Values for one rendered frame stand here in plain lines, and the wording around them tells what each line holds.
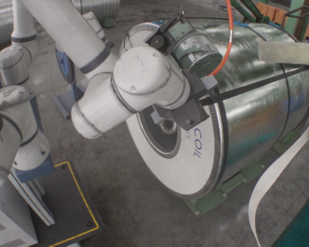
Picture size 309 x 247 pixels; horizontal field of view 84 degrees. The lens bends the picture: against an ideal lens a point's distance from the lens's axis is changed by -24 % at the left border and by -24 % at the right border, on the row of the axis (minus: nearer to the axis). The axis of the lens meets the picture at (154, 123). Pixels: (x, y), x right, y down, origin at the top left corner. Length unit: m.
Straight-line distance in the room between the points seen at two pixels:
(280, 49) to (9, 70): 1.08
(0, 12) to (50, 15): 5.34
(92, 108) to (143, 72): 0.12
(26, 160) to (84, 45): 0.48
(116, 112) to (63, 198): 1.28
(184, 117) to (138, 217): 1.42
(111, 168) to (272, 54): 1.91
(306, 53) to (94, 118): 0.38
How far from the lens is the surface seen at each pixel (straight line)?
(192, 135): 1.11
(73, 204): 1.57
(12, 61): 1.12
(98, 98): 0.39
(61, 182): 1.69
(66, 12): 0.48
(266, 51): 0.34
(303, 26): 6.36
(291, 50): 0.35
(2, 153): 0.60
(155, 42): 0.87
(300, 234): 2.23
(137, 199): 1.89
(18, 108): 0.70
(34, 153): 0.80
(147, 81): 0.33
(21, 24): 1.24
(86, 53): 0.49
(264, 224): 2.06
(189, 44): 0.73
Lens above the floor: 1.66
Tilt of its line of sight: 41 degrees down
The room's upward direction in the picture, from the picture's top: 4 degrees clockwise
